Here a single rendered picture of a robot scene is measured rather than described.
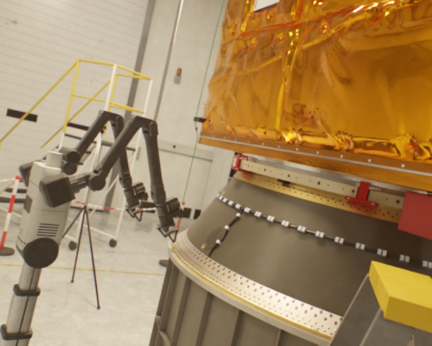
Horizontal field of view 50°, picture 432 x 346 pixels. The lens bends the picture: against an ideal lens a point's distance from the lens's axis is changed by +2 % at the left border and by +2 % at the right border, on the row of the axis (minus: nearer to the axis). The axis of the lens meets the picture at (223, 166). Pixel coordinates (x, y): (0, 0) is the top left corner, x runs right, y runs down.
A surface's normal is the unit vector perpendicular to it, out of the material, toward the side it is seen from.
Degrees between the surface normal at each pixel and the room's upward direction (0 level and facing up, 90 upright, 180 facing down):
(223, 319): 90
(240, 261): 62
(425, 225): 90
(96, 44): 90
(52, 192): 90
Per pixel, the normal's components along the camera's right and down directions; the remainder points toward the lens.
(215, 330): -0.73, -0.15
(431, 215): -0.87, -0.18
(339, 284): -0.24, -0.51
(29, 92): 0.46, 0.13
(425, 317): -0.23, -0.03
